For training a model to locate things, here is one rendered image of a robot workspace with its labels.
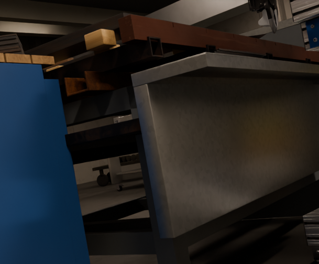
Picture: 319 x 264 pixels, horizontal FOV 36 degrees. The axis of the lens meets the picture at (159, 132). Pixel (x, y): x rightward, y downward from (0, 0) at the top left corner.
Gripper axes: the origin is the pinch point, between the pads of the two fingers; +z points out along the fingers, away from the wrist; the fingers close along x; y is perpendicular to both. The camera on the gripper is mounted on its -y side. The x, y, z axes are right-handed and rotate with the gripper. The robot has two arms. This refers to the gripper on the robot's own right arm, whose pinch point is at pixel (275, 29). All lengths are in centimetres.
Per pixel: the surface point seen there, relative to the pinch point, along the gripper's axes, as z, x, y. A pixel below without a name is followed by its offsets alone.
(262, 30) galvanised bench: -18, -82, 37
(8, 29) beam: -230, -422, 657
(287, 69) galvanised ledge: 19.7, 39.0, -15.3
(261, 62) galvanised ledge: 18, 57, -15
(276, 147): 42.1, 18.2, 0.7
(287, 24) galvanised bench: -17, -82, 23
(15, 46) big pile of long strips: 4, 92, 33
